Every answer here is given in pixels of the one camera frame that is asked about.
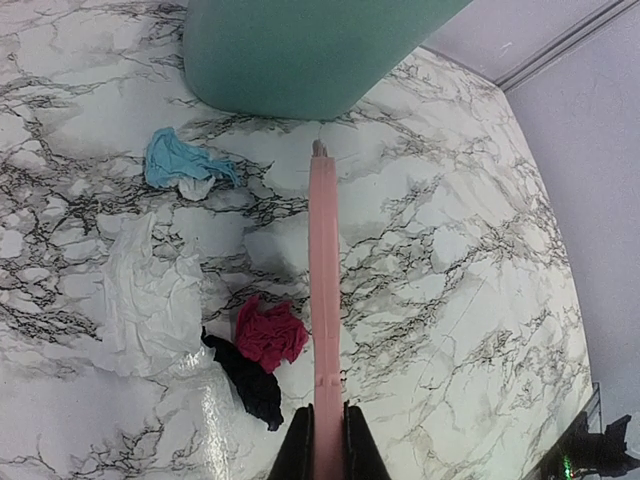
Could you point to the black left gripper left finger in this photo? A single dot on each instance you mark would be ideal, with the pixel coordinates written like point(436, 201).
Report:
point(294, 460)

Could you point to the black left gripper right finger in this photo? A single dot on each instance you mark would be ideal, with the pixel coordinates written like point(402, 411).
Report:
point(362, 459)

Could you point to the pink hand brush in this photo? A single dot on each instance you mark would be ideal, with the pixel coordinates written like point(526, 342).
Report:
point(324, 270)

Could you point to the black paper scrap centre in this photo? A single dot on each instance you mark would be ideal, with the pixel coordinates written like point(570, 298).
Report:
point(258, 390)

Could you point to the magenta paper scrap upper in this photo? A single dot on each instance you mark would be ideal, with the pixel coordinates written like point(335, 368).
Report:
point(270, 336)

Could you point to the teal plastic waste bin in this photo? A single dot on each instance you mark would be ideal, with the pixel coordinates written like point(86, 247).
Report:
point(297, 59)

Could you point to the right aluminium corner post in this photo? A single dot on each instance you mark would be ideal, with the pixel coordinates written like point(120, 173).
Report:
point(564, 43)

